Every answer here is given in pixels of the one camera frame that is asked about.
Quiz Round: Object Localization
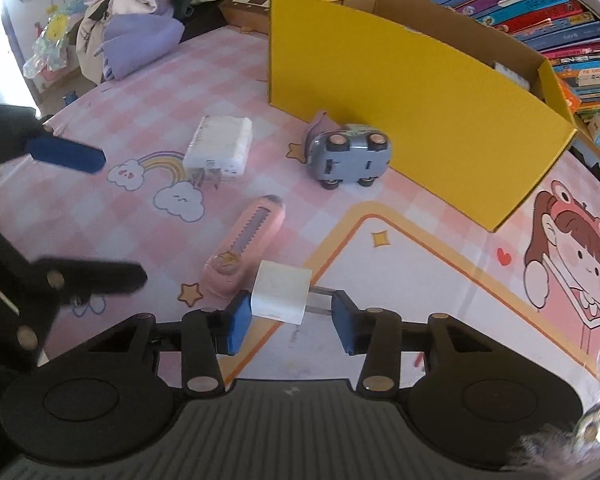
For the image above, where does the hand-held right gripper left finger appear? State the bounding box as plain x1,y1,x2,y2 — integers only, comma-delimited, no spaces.
55,290,255,397

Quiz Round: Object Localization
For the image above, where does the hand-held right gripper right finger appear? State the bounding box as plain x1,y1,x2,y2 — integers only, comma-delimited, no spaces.
331,290,508,395

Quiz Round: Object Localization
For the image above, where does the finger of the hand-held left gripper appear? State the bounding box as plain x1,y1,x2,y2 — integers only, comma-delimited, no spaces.
0,102,107,176
27,257,149,307

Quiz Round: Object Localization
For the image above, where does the white cube charger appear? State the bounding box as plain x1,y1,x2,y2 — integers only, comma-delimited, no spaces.
250,260,337,326

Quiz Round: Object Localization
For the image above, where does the yellow cardboard box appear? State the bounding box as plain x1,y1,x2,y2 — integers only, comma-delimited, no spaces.
267,0,578,233

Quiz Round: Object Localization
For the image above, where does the pink utility knife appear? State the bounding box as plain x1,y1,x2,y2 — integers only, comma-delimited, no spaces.
202,195,285,298

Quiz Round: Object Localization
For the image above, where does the pink checked printed tablecloth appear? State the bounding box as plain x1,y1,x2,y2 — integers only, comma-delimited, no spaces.
0,25,600,401

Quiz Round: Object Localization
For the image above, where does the colourful plastic bag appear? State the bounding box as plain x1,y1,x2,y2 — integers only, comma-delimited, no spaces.
22,12,81,81

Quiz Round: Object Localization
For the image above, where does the lavender garment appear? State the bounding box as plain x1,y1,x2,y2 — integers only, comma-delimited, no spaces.
101,0,185,82

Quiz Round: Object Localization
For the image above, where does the white wrapped charger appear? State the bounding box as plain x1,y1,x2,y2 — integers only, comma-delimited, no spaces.
182,115,254,190

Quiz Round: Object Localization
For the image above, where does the grey toy car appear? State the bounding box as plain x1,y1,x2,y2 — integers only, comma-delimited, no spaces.
306,124,394,191

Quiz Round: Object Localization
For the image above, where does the small white packet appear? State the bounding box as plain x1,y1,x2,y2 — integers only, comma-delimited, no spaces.
492,61,532,92

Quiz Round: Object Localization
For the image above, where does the row of colourful books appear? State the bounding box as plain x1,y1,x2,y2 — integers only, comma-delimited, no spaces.
417,0,600,126

